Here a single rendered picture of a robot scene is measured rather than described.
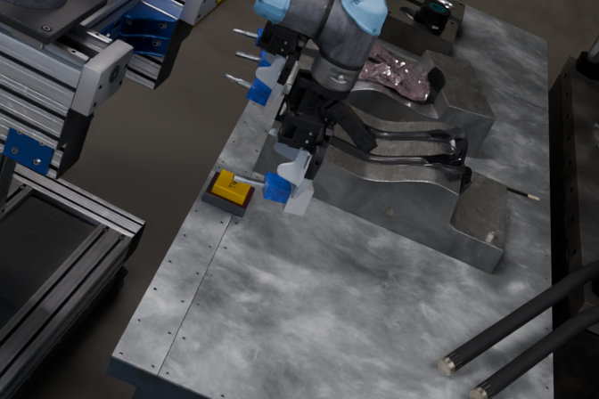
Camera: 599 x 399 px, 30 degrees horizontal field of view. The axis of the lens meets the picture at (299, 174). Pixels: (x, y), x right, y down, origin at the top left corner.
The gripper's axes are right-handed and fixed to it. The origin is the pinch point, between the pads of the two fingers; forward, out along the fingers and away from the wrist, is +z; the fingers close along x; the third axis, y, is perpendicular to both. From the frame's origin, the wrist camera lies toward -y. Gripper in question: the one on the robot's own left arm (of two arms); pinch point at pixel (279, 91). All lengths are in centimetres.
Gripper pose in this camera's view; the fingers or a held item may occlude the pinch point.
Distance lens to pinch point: 212.8
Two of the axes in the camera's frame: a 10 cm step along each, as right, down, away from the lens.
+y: -9.0, -4.3, -0.3
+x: -2.1, 5.1, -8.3
